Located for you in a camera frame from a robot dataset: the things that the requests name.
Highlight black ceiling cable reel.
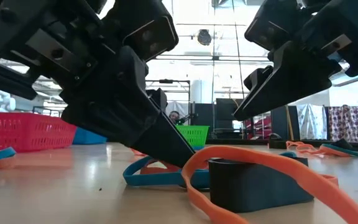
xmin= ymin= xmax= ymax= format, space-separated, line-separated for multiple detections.
xmin=196 ymin=29 xmax=213 ymax=47

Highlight red plastic basket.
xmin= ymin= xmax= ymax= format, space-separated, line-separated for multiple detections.
xmin=0 ymin=111 xmax=78 ymax=153

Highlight black rubber band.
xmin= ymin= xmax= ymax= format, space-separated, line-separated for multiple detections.
xmin=208 ymin=157 xmax=315 ymax=214
xmin=333 ymin=138 xmax=354 ymax=151
xmin=268 ymin=133 xmax=288 ymax=150

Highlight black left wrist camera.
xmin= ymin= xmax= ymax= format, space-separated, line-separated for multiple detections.
xmin=104 ymin=0 xmax=180 ymax=62

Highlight black partition panel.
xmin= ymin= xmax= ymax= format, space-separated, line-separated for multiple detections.
xmin=270 ymin=105 xmax=298 ymax=141
xmin=193 ymin=102 xmax=214 ymax=134

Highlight green plastic basket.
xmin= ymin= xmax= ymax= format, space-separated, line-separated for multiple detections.
xmin=175 ymin=124 xmax=210 ymax=147

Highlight black metal railing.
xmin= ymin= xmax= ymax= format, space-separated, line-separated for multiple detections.
xmin=32 ymin=106 xmax=64 ymax=118

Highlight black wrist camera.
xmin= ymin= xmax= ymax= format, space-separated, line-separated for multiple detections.
xmin=104 ymin=0 xmax=180 ymax=62
xmin=244 ymin=0 xmax=295 ymax=51

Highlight blue plastic basket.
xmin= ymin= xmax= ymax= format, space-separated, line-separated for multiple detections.
xmin=72 ymin=126 xmax=108 ymax=146

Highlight white floral cloth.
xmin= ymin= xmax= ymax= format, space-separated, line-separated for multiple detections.
xmin=296 ymin=103 xmax=328 ymax=141

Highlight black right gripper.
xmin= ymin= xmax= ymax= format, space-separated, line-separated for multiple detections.
xmin=233 ymin=0 xmax=358 ymax=122

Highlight yellow hanging cable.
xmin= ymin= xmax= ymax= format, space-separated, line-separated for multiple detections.
xmin=284 ymin=104 xmax=295 ymax=141

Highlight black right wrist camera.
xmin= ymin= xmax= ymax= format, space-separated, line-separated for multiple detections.
xmin=244 ymin=0 xmax=295 ymax=51

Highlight person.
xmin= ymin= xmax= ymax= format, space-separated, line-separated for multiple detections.
xmin=168 ymin=110 xmax=181 ymax=124

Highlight purple dotted cloth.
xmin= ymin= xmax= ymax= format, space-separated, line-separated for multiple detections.
xmin=327 ymin=105 xmax=358 ymax=143

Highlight white curtain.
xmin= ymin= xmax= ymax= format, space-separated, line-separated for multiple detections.
xmin=166 ymin=101 xmax=190 ymax=118

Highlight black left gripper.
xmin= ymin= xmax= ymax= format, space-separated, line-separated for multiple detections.
xmin=0 ymin=0 xmax=124 ymax=100

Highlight red background object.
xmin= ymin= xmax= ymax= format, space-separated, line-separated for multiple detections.
xmin=246 ymin=116 xmax=273 ymax=139

